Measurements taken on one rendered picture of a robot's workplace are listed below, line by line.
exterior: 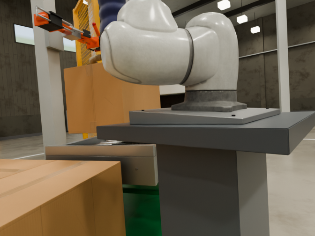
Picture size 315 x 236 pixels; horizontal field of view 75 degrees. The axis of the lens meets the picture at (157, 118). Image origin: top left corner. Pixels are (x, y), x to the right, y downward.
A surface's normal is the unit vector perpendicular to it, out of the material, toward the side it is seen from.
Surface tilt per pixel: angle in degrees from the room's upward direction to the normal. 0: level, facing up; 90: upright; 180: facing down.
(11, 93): 90
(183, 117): 90
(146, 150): 90
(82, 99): 89
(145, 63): 122
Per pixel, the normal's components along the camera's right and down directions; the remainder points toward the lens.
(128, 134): -0.66, 0.07
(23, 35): 0.75, -0.02
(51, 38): 0.95, -0.05
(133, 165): -0.31, 0.06
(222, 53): 0.15, 0.08
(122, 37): -0.11, -0.06
